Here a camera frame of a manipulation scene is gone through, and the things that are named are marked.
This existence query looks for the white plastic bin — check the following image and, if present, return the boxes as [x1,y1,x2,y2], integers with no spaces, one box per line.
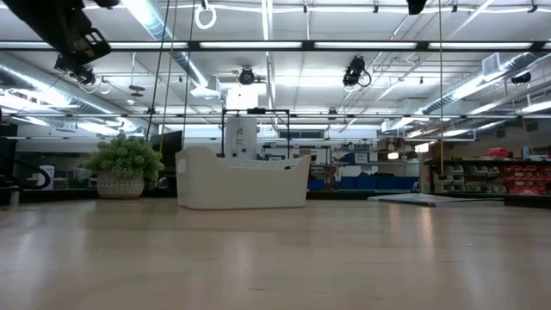
[174,146,313,211]

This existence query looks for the white machine column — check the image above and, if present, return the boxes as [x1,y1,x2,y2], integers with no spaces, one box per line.
[224,87,259,161]

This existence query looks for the black tube stand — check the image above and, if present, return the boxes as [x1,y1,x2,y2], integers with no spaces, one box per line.
[220,106,292,159]

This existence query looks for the blue storage bins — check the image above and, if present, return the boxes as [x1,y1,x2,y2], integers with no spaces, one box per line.
[306,151,421,191]

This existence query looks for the black monitor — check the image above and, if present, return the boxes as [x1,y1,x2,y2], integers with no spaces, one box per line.
[160,129,184,191]

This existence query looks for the green potted plant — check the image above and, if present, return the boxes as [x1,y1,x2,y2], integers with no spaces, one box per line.
[83,131,166,201]

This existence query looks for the shelf with red bins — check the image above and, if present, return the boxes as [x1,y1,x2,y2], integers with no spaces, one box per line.
[424,146,551,197]

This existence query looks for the black metal table frame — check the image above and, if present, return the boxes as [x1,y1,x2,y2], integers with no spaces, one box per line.
[0,185,551,210]

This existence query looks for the black hanging camera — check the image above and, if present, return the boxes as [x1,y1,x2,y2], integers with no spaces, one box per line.
[238,65,257,86]
[342,54,373,89]
[53,54,114,96]

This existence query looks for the white hanging ring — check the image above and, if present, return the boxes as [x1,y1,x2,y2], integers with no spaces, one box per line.
[194,3,218,31]

